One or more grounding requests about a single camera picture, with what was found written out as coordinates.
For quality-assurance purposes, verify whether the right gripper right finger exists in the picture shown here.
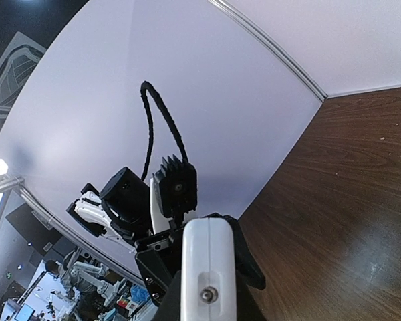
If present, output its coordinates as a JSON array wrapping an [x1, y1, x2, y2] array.
[[223, 215, 266, 321]]

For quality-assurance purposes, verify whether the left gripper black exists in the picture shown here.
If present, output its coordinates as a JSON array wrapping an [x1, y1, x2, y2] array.
[[135, 229, 183, 306]]

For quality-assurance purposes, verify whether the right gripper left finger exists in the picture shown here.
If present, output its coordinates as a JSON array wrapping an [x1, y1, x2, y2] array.
[[155, 270, 181, 321]]

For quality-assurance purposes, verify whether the white remote control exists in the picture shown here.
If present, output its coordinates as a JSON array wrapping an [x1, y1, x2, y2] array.
[[180, 217, 237, 320]]

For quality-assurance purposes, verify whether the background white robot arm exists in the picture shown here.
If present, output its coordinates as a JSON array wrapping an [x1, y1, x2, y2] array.
[[58, 261, 126, 299]]

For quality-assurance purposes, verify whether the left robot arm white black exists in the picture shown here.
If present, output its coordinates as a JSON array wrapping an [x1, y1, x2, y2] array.
[[67, 167, 184, 306]]

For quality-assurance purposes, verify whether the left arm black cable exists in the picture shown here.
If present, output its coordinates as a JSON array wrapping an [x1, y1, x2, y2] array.
[[139, 80, 190, 181]]

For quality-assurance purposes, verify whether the left aluminium frame post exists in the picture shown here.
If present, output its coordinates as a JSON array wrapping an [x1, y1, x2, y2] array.
[[209, 0, 328, 102]]

